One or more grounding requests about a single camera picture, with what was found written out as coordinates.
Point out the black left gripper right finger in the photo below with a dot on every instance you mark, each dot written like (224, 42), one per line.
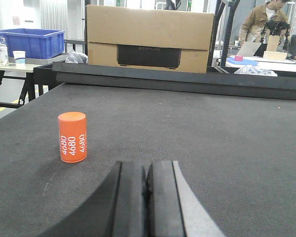
(173, 208)

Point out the crumpled plastic bag right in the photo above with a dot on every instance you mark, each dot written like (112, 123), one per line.
(256, 71)

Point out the large cardboard box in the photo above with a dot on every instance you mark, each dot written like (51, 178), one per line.
(148, 39)

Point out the blue plastic crate on table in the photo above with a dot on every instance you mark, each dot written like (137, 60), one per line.
(37, 43)

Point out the orange cylindrical capacitor 4680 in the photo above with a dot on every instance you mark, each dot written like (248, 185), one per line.
(72, 136)

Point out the black table edge rail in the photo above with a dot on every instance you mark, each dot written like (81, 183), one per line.
(217, 80)

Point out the crumpled plastic bag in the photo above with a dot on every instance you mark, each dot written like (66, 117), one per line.
(256, 71)
(76, 57)

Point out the pink small box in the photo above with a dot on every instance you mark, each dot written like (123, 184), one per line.
(238, 58)

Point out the black folding table frame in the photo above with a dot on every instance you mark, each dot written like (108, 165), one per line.
(17, 87)

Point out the white paper cup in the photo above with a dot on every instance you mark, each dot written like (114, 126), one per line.
(19, 58)

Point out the person in tan jacket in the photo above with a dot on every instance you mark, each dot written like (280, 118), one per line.
(253, 28)

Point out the silver laptop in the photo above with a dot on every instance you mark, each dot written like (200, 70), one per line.
(248, 49)

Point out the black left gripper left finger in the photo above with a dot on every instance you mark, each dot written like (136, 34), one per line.
(115, 209)

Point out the crumpled plastic bag left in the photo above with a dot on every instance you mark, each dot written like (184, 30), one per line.
(76, 57)

